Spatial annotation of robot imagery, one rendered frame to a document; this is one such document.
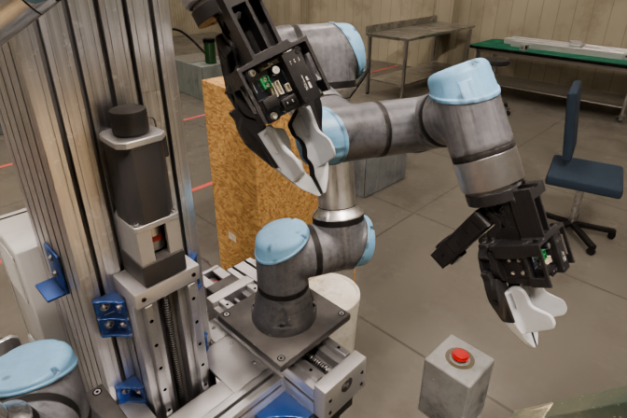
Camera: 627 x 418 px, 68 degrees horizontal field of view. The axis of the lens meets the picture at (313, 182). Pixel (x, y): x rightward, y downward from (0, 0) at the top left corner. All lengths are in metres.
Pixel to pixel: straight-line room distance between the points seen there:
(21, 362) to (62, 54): 0.46
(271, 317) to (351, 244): 0.24
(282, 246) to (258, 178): 1.26
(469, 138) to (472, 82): 0.06
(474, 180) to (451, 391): 0.74
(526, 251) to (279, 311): 0.62
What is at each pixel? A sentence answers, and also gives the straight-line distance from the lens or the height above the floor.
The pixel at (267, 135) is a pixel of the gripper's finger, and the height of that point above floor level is 1.63.
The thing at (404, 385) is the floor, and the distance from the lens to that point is 2.40.
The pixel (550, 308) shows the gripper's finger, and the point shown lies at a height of 1.40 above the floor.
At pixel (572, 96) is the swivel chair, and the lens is 3.44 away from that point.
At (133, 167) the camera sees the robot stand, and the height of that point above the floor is 1.49.
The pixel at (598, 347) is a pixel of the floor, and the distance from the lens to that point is 2.91.
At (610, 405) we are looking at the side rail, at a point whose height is 1.03.
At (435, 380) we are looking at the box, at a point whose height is 0.89.
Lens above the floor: 1.79
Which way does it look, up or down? 26 degrees down
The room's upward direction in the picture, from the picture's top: straight up
